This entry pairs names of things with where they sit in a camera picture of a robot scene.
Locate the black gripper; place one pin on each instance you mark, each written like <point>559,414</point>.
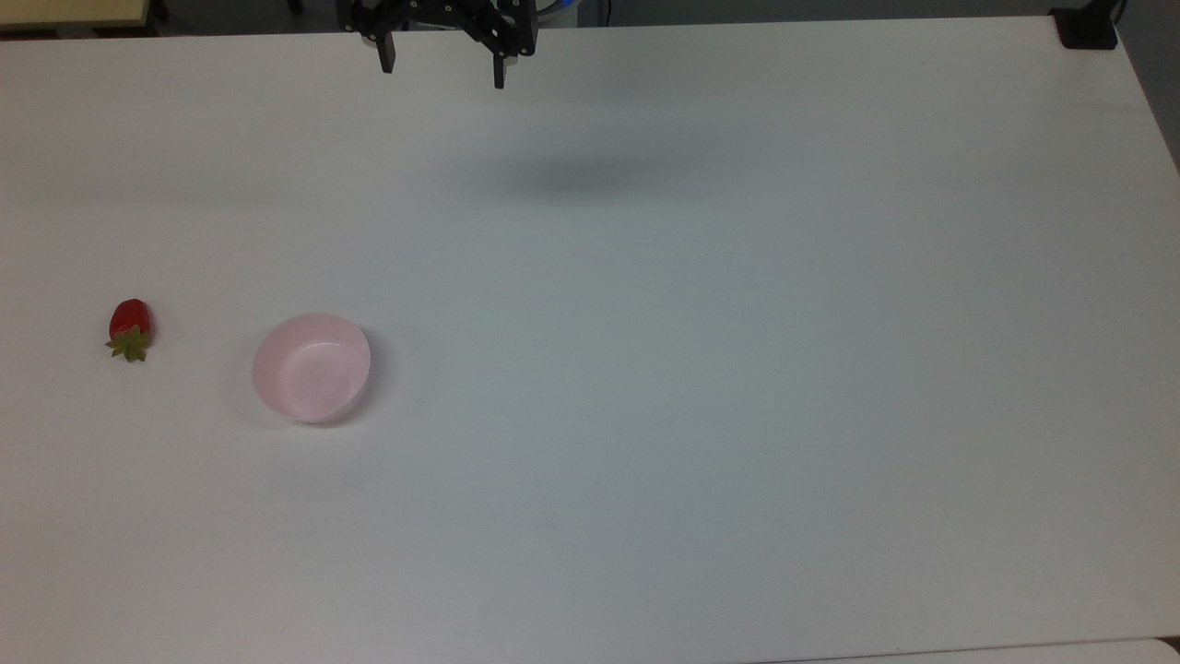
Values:
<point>433,11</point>

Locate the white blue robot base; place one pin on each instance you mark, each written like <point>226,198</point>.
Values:
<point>557,11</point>

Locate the pink plastic bowl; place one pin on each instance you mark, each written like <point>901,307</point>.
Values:
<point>312,369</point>

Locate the red strawberry with green leaves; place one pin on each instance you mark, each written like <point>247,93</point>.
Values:
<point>129,328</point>

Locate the yellow wooden table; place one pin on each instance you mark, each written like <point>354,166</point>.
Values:
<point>69,11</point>

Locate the black table clamp mount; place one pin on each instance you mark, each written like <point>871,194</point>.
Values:
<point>1087,28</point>

